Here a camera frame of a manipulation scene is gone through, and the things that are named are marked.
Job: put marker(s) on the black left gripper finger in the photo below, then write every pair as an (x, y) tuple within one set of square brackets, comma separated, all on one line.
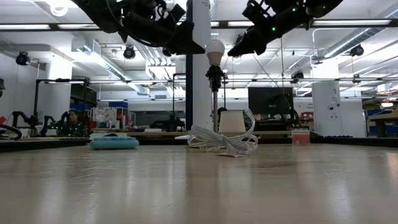
[(186, 40)]

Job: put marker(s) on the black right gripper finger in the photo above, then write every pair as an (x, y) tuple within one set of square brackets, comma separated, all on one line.
[(253, 40)]

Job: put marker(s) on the white lightbulb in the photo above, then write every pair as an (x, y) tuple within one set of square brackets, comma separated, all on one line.
[(215, 51)]

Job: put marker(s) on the wooden base lamp black socket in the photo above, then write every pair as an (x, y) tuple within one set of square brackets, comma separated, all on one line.
[(214, 77)]

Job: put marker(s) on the background black robot arm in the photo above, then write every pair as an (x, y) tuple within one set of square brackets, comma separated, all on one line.
[(31, 119), (49, 123)]

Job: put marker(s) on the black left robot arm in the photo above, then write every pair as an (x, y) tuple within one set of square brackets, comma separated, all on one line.
[(99, 12)]

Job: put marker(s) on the black monitor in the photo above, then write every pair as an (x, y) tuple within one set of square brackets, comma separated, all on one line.
[(261, 99)]

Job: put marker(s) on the white lampshade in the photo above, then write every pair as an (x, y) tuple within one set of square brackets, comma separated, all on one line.
[(232, 121)]

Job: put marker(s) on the blue storage bin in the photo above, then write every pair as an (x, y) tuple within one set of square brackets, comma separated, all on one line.
[(118, 104)]

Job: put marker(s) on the beige desk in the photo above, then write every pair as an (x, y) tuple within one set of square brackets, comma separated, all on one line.
[(270, 133)]

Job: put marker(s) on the pink plastic cup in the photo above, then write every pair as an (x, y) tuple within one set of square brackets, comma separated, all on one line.
[(300, 138)]

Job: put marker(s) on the person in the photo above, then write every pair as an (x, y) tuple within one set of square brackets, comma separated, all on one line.
[(74, 124)]

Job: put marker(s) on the teal flat dish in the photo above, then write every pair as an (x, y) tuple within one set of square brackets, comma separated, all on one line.
[(114, 143)]

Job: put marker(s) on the wooden workbench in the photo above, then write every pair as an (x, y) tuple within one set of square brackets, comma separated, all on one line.
[(385, 116)]

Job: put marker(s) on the black ceiling camera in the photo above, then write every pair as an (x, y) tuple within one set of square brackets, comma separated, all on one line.
[(297, 75), (357, 50), (129, 53), (22, 58)]

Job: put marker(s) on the black metal rig frame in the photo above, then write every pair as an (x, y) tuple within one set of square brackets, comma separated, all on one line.
[(62, 80)]

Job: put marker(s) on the black aluminium table frame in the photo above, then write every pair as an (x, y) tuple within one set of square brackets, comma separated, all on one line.
[(46, 144)]

